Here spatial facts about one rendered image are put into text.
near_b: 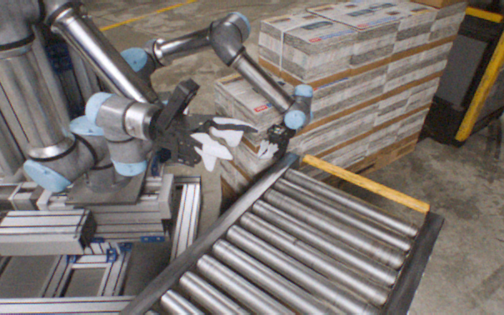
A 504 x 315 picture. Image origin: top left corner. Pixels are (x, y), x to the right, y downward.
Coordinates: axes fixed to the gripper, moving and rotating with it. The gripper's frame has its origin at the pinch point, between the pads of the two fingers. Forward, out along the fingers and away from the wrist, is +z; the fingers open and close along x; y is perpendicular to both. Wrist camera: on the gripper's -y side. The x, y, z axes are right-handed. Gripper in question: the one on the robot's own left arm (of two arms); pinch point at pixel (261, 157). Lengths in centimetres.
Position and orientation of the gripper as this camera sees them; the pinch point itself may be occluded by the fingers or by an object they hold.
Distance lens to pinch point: 134.3
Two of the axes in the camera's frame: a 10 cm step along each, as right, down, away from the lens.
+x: 8.0, 3.7, -4.6
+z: -6.0, 5.0, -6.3
